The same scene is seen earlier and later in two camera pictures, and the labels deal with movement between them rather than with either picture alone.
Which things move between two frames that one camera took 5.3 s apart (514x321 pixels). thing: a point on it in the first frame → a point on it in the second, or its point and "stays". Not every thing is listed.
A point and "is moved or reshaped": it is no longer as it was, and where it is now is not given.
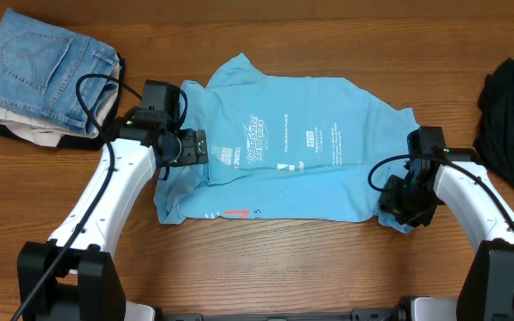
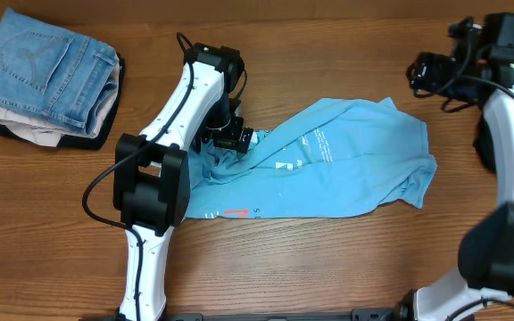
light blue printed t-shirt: (285, 149) is moved or reshaped
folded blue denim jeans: (29, 67) stays
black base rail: (360, 314) stays
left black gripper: (194, 146) → (232, 138)
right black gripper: (392, 205) → (429, 70)
